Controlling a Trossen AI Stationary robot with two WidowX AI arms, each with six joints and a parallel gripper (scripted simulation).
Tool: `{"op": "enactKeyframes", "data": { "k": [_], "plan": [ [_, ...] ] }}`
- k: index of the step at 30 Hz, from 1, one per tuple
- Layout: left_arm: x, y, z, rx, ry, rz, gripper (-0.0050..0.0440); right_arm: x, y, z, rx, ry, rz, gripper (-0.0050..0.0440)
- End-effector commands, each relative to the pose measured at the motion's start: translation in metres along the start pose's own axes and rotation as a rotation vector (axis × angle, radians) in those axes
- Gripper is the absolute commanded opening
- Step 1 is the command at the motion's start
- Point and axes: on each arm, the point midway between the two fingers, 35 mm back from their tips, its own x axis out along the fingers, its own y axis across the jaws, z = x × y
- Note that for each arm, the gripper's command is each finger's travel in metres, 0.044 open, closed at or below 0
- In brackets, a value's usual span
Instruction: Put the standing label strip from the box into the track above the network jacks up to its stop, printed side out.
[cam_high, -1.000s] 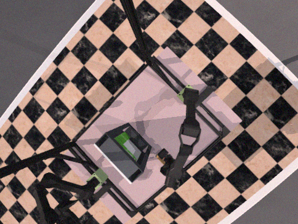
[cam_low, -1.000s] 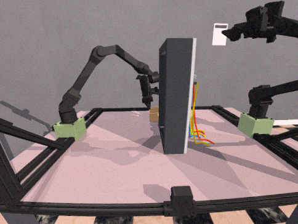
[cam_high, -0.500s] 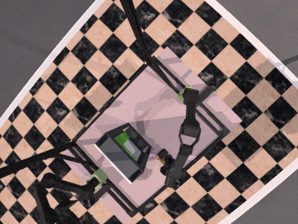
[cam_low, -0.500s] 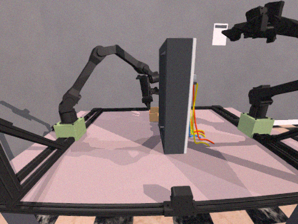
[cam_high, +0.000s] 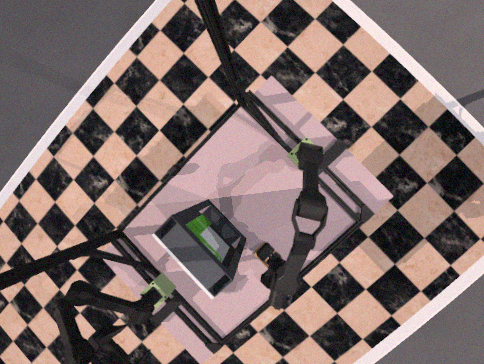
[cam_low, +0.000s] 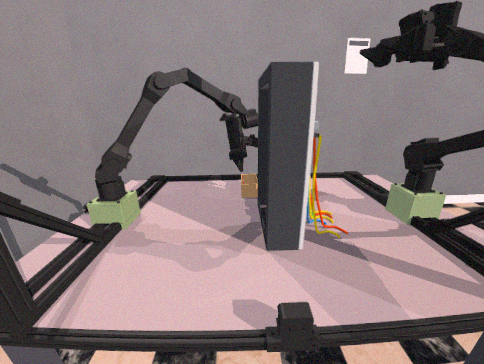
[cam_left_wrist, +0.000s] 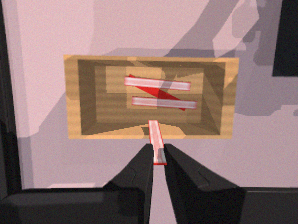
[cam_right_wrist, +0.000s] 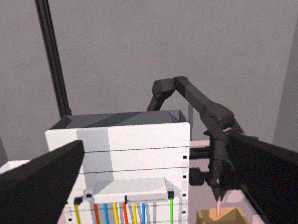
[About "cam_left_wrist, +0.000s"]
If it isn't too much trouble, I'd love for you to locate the red flat strip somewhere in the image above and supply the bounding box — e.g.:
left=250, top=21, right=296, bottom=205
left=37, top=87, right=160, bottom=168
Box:
left=135, top=86, right=180, bottom=100

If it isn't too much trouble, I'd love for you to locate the cardboard box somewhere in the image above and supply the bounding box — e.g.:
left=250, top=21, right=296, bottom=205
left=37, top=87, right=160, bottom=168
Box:
left=63, top=55, right=239, bottom=139

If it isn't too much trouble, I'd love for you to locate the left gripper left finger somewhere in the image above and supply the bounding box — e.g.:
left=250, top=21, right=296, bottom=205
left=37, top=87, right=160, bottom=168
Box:
left=0, top=143, right=154, bottom=224

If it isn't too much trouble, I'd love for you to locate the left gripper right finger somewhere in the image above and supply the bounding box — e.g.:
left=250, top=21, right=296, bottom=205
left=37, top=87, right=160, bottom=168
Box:
left=164, top=144, right=298, bottom=224

